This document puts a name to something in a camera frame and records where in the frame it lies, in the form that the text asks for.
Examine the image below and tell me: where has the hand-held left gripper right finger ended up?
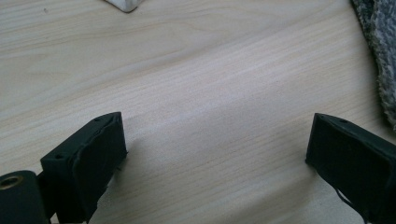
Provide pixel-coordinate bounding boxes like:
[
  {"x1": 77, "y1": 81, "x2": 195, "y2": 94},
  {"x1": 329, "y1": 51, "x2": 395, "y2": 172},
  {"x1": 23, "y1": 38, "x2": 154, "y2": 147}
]
[{"x1": 305, "y1": 112, "x2": 396, "y2": 224}]

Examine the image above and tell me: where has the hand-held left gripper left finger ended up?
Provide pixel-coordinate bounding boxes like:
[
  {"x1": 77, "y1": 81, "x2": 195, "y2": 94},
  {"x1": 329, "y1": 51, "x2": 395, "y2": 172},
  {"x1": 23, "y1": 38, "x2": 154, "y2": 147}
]
[{"x1": 40, "y1": 111, "x2": 129, "y2": 224}]

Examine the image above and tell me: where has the grey fluffy cloth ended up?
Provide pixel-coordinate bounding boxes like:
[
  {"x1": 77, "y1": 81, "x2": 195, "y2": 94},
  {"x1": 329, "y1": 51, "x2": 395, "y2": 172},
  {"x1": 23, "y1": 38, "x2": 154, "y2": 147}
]
[{"x1": 350, "y1": 0, "x2": 396, "y2": 132}]

